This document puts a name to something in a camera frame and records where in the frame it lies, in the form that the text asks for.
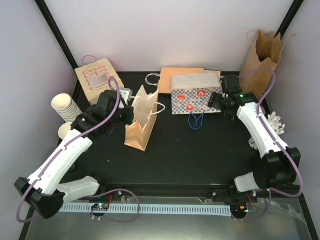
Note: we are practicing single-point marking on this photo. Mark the upper stack of paper cups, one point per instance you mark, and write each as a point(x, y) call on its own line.
point(66, 107)

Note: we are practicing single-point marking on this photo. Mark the Cakes printed paper bag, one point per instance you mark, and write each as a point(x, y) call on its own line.
point(94, 75)

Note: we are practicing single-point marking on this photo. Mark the lower stack of paper cups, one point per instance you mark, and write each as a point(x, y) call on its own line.
point(63, 129)

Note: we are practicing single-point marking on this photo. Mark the stack of paper cups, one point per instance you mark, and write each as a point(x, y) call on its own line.
point(66, 107)
point(63, 129)

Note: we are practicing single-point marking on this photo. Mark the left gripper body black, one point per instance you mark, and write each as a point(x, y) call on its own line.
point(127, 119)

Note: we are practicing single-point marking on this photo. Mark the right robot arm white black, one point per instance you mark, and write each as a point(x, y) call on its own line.
point(275, 167)

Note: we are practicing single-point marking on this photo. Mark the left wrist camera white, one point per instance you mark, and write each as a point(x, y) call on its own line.
point(126, 94)

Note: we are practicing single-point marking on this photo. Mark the orange paper bag white handles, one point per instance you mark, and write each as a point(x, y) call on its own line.
point(146, 108)

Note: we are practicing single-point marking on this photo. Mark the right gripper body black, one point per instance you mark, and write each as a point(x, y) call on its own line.
point(221, 104)

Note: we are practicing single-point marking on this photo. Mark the tall brown paper bag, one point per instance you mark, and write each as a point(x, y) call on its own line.
point(260, 61)

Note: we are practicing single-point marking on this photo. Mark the blue checkered paper bag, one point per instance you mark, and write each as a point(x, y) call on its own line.
point(190, 94)

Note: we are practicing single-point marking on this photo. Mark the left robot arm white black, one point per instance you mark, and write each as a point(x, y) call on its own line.
point(43, 190)

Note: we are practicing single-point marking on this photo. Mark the flat orange paper bag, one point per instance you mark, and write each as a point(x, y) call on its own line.
point(165, 76)

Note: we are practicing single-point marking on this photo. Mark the white slotted cable duct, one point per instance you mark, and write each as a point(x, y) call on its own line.
point(133, 208)

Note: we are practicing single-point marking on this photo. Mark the white wrapped straws in cup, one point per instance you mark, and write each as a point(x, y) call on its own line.
point(275, 122)

